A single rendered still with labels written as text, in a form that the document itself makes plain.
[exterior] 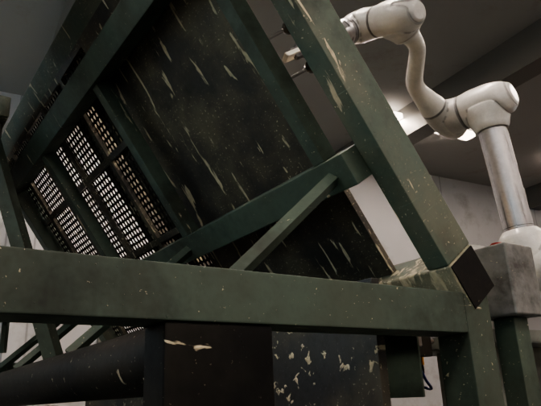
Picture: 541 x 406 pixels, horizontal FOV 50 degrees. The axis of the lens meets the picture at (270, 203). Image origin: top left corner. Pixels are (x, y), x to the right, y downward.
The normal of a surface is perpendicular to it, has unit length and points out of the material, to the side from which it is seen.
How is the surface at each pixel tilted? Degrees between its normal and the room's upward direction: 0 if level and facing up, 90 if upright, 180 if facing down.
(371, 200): 90
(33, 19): 180
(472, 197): 90
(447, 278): 126
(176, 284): 90
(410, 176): 90
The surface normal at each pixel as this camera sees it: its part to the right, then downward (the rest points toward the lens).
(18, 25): 0.04, 0.94
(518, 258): 0.56, -0.29
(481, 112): -0.62, -0.04
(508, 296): -0.83, -0.15
